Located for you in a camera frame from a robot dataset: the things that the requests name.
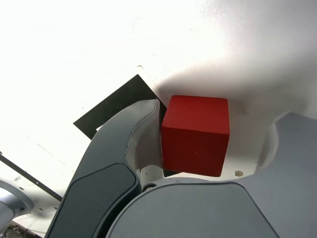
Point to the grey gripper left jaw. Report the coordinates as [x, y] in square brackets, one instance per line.
[104, 158]

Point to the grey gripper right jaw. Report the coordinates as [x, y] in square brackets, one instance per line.
[198, 213]

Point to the red cube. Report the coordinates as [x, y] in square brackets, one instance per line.
[195, 134]

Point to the black tape square outline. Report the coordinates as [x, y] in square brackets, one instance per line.
[119, 104]

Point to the black tape strip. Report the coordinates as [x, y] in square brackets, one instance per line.
[37, 183]

